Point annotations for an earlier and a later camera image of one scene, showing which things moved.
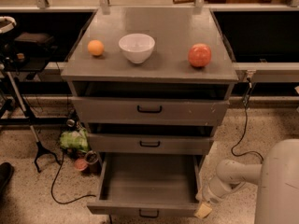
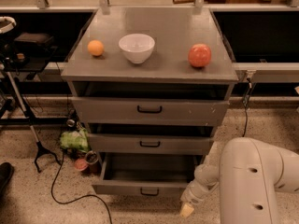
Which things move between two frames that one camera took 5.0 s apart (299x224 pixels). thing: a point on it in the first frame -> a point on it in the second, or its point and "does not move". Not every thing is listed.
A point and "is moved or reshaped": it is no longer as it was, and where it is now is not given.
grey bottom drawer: (148, 186) is moved or reshaped
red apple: (199, 54) does not move
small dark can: (92, 160) does not move
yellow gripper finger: (203, 211) -> (186, 211)
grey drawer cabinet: (150, 84) does not move
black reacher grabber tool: (39, 147) does not move
